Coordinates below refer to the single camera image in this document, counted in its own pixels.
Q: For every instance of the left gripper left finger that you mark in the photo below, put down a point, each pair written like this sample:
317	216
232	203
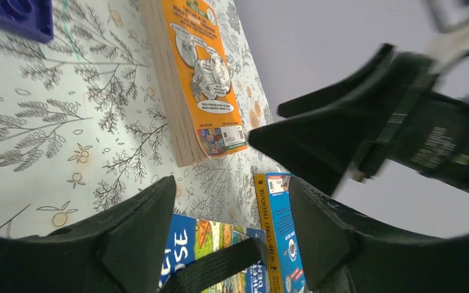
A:
118	250

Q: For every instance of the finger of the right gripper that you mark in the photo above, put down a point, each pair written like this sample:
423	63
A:
324	133

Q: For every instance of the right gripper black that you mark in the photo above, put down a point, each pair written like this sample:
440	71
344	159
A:
408	121

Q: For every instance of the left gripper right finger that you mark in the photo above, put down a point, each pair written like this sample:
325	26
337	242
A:
343	250

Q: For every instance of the blue round-logo book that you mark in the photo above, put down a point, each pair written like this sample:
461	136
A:
284	265

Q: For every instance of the orange children's book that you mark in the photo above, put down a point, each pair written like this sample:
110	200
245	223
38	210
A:
194	81

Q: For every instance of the cream canvas backpack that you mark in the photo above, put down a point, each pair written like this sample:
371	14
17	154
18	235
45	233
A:
218	266

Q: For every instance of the blue Treehouse book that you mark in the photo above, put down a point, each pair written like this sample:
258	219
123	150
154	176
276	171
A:
190	239

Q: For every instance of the purple small block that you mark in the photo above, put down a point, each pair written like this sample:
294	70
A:
32	19

